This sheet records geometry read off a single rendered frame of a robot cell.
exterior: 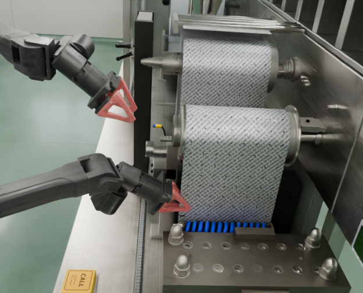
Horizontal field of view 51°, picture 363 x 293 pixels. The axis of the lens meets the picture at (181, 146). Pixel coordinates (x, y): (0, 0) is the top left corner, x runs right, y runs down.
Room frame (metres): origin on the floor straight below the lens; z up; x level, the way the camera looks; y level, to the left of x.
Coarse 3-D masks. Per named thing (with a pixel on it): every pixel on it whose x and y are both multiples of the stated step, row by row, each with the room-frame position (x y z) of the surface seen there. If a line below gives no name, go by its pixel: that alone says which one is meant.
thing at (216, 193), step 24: (192, 168) 0.74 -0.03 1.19; (216, 168) 0.74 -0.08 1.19; (240, 168) 0.74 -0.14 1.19; (264, 168) 0.75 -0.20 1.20; (192, 192) 0.74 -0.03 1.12; (216, 192) 0.74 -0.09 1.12; (240, 192) 0.75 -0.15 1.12; (264, 192) 0.75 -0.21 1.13; (192, 216) 0.74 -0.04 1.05; (216, 216) 0.74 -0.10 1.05; (240, 216) 0.75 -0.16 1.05; (264, 216) 0.75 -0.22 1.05
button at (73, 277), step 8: (72, 272) 0.64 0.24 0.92; (80, 272) 0.64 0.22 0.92; (88, 272) 0.64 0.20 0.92; (64, 280) 0.61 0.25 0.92; (72, 280) 0.62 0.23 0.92; (80, 280) 0.62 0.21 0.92; (88, 280) 0.62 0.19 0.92; (64, 288) 0.59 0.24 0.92; (72, 288) 0.59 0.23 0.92; (80, 288) 0.59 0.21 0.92; (88, 288) 0.60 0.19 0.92
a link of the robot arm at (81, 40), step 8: (24, 40) 0.76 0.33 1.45; (32, 40) 0.76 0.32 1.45; (40, 40) 0.77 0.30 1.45; (48, 40) 0.77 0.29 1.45; (56, 40) 0.81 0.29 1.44; (64, 40) 0.84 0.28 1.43; (72, 40) 0.82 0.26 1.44; (80, 40) 0.83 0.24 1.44; (88, 40) 0.85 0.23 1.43; (48, 48) 0.75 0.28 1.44; (56, 48) 0.80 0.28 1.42; (80, 48) 0.81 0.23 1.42; (88, 48) 0.83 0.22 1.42; (48, 56) 0.76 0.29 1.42; (88, 56) 0.82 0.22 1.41; (48, 64) 0.76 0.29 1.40; (48, 72) 0.76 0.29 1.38; (40, 80) 0.76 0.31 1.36
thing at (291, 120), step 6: (180, 108) 0.83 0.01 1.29; (180, 114) 0.81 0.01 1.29; (288, 114) 0.81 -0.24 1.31; (294, 120) 0.79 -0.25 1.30; (294, 126) 0.78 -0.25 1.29; (294, 132) 0.77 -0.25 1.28; (180, 138) 0.76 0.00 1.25; (294, 138) 0.76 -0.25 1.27; (180, 144) 0.74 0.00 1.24; (294, 144) 0.76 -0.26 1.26; (180, 150) 0.74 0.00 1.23; (288, 150) 0.76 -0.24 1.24; (288, 156) 0.77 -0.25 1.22
